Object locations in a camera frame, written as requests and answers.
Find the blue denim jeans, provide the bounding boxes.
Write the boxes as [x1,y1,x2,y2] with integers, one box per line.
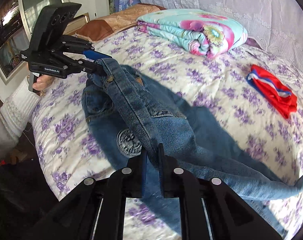
[82,58,303,237]

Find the white lace headboard cover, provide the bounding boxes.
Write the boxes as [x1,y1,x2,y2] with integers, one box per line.
[141,0,303,72]

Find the white knit sleeve forearm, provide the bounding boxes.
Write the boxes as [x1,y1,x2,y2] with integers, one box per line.
[0,80,40,161]

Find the person's left hand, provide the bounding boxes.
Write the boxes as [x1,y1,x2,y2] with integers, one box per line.
[33,75,54,91]

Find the framed mirror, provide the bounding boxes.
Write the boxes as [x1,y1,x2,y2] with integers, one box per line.
[0,0,69,84]

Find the floral folded quilt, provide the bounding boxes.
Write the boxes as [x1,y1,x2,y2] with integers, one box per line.
[137,9,248,59]

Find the red folded garment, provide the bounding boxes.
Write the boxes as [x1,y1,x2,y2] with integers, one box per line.
[246,64,298,119]

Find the purple floral bed sheet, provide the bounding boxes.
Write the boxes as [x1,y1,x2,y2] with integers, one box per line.
[32,28,303,199]

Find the brown pillow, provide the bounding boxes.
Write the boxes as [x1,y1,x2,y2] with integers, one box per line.
[75,3,165,43]

